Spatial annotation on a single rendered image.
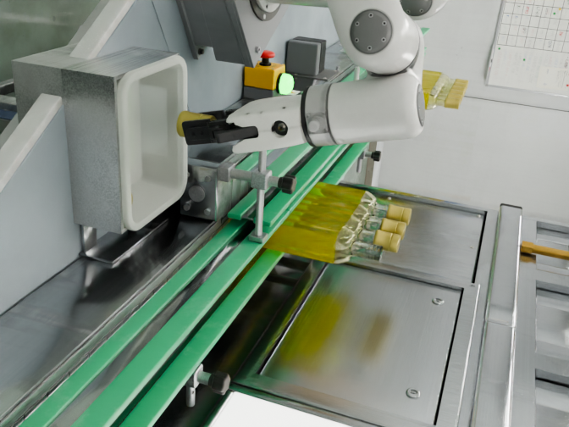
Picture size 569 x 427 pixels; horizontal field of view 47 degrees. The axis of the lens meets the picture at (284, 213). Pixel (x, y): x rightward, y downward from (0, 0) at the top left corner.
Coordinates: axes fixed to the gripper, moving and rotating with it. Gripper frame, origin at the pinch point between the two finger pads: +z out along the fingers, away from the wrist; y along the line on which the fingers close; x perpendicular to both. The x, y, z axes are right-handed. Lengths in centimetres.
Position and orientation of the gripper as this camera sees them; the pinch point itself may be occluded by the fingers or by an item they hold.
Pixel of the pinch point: (205, 127)
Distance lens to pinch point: 87.6
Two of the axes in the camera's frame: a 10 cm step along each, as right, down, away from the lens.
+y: 3.3, -3.9, 8.6
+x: -1.8, -9.2, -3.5
